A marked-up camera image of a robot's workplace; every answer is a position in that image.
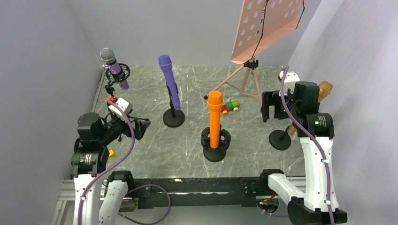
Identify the orange microphone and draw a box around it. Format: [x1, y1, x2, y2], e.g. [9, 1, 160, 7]
[207, 91, 223, 149]

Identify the black tripod mic stand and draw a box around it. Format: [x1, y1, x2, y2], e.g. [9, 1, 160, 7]
[105, 63, 131, 97]

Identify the glitter purple silver microphone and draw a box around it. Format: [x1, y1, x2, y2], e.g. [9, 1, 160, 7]
[100, 48, 120, 74]

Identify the black shock mount desk stand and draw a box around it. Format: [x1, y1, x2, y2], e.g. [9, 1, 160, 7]
[200, 127, 231, 162]

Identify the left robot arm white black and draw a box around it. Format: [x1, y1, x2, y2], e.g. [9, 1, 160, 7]
[71, 112, 151, 225]

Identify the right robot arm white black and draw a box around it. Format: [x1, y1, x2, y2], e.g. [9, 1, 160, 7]
[259, 82, 348, 225]

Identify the black round base mic stand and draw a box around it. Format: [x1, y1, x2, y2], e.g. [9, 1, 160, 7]
[162, 87, 185, 128]

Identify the black round stand right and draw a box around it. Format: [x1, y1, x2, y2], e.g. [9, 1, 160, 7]
[268, 130, 291, 150]

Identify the gold microphone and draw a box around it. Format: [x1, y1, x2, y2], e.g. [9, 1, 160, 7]
[287, 81, 333, 135]

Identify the pink music stand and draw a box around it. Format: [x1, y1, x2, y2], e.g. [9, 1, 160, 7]
[214, 0, 306, 99]

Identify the colourful toy block car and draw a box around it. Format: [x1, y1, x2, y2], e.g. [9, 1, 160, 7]
[221, 100, 240, 115]

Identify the yellow cube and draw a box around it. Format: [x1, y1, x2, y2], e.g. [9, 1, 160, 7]
[108, 150, 115, 158]

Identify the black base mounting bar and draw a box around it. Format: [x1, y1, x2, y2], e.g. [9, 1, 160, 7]
[125, 177, 273, 209]

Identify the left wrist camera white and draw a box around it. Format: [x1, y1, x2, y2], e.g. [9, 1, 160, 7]
[107, 96, 132, 117]

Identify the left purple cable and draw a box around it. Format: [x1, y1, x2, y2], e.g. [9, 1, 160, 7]
[77, 100, 136, 225]

